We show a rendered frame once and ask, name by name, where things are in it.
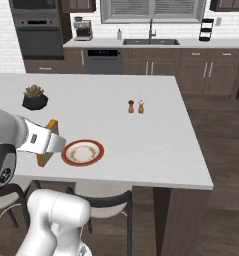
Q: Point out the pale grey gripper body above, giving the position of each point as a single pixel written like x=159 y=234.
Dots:
x=57 y=142

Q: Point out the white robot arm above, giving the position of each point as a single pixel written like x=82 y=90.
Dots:
x=54 y=216

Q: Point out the red rimmed white plate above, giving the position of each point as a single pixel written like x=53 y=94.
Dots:
x=83 y=152

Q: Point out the succulent in black pot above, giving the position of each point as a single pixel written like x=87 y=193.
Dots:
x=34 y=98

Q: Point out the brown base cupboard run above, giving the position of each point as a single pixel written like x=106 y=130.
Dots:
x=57 y=65
x=191 y=70

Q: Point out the wooden pepper shaker dark cap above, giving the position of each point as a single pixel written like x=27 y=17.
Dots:
x=131 y=107

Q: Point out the wooden salt shaker white cap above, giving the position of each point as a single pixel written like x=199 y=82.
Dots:
x=141 y=107

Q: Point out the grey dishwasher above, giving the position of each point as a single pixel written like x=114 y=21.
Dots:
x=103 y=61

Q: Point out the silver coffee machine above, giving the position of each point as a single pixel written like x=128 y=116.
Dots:
x=83 y=30

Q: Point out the white soap dispenser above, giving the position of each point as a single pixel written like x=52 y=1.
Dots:
x=119 y=34

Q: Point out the dark grey sink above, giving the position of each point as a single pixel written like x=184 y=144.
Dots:
x=151 y=42

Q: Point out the black microwave oven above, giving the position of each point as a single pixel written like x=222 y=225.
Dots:
x=34 y=4

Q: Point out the brown wooden island base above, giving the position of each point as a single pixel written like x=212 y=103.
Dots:
x=181 y=220

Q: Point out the dark metal tap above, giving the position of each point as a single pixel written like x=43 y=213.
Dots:
x=152 y=30

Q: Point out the window with grey blinds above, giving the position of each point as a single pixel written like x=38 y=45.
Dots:
x=153 y=10

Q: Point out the black tiered stand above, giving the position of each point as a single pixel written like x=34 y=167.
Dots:
x=206 y=30

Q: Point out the white seat black frame stool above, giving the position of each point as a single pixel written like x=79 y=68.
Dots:
x=107 y=200
x=7 y=193

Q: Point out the dark grey wall oven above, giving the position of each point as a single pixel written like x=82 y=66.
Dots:
x=41 y=36

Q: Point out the dark brown wall cupboard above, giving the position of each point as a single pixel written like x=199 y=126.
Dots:
x=77 y=5
x=229 y=4

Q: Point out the white wall socket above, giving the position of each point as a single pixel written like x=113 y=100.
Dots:
x=218 y=21

